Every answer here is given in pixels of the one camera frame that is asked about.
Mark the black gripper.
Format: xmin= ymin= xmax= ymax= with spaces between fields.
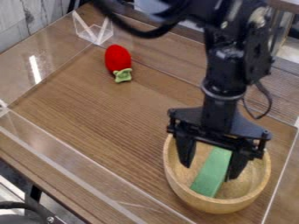
xmin=167 ymin=96 xmax=271 ymax=179

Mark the green stick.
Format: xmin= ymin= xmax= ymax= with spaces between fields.
xmin=189 ymin=147 xmax=232 ymax=198

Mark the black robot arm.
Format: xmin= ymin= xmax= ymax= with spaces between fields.
xmin=136 ymin=0 xmax=272 ymax=179

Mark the brown wooden bowl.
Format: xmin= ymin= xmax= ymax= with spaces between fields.
xmin=163 ymin=135 xmax=272 ymax=214

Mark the red plush strawberry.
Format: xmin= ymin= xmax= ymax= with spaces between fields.
xmin=105 ymin=45 xmax=132 ymax=83

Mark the metal table leg background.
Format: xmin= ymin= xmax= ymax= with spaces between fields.
xmin=269 ymin=9 xmax=295 ymax=55

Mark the clear acrylic tray wall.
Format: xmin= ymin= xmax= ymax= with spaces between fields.
xmin=0 ymin=100 xmax=195 ymax=224

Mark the clear acrylic corner bracket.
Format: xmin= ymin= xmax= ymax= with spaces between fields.
xmin=70 ymin=11 xmax=113 ymax=46

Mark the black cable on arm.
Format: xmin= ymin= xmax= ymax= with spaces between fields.
xmin=88 ymin=0 xmax=192 ymax=39

